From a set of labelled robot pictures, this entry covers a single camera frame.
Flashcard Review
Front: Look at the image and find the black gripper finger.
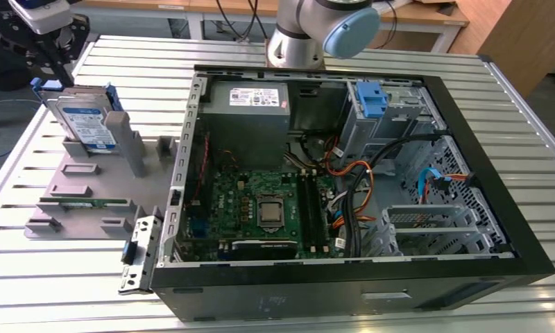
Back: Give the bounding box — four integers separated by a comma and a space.
36, 13, 94, 88
0, 20, 56, 76

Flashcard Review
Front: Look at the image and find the hard disk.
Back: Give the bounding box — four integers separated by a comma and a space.
31, 78, 119, 153

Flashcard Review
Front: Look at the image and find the blue SATA wire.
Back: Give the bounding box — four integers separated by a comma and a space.
418, 166, 446, 206

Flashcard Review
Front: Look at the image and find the orange power wire black plug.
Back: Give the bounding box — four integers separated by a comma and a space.
437, 172, 482, 192

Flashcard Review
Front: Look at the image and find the metal disk bay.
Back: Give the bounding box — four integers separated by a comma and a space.
382, 203, 513, 257

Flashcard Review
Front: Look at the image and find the black waste bin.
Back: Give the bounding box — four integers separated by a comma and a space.
0, 44, 35, 92

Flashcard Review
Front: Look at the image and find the grey desk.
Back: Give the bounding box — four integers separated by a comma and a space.
74, 0, 279, 41

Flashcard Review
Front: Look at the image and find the grey parts rack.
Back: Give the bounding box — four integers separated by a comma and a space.
23, 110, 183, 240

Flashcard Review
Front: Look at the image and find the green RAM stick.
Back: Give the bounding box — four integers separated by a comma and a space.
40, 196, 129, 210

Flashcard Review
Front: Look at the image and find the grey power supply unit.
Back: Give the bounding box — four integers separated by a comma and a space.
198, 81, 291, 171

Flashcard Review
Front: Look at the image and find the green motherboard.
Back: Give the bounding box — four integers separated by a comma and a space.
174, 169, 349, 262

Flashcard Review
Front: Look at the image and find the metal socket cover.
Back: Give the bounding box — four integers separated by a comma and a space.
258, 196, 287, 230

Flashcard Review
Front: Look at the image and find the silver CPU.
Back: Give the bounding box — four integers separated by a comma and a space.
261, 202, 283, 223

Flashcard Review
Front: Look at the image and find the CPU socket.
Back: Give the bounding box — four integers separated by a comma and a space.
255, 194, 289, 234

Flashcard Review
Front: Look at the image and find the black RAM slot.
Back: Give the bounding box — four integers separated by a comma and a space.
310, 169, 334, 253
297, 169, 319, 254

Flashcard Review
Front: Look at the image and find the black graphics card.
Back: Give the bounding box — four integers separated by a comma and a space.
230, 238, 301, 261

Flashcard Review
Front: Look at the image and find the blue drive cage latch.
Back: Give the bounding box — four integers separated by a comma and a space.
356, 80, 389, 119

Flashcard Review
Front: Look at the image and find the metal optical drive cage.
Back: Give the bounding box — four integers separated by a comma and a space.
340, 78, 448, 164

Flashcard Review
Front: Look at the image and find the black open PC case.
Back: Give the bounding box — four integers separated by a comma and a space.
150, 64, 555, 322

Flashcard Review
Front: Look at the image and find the wooden cabinet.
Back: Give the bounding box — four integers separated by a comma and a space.
449, 0, 555, 99

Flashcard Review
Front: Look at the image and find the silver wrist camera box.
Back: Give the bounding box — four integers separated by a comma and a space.
8, 0, 75, 35

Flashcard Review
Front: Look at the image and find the pale blue floor cable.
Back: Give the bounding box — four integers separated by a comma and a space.
0, 99, 43, 164

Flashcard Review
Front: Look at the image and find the metal bracket with blue latch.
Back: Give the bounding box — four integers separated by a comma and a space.
118, 214, 165, 296

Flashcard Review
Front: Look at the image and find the power supply wire bundle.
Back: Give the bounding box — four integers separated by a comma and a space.
285, 133, 342, 173

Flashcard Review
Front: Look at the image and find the black cable bundle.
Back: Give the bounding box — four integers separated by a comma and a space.
341, 131, 453, 259

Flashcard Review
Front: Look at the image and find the orange yellow wire bundle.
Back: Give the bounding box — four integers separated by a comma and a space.
326, 161, 377, 230

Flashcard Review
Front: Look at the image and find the wooden desk white frame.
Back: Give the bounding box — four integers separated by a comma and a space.
377, 0, 472, 53

